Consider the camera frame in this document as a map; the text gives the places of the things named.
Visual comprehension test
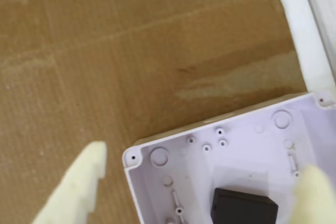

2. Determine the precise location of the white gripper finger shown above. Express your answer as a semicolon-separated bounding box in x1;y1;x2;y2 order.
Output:
31;141;108;224
288;165;336;224

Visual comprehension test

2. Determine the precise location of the black rectangular block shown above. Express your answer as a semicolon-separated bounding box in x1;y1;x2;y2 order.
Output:
208;187;279;224

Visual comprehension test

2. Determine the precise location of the brown cardboard sheet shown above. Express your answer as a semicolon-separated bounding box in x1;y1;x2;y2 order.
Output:
0;0;309;224

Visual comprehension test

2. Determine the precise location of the white plastic open box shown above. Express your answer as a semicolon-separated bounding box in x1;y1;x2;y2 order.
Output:
122;91;336;224

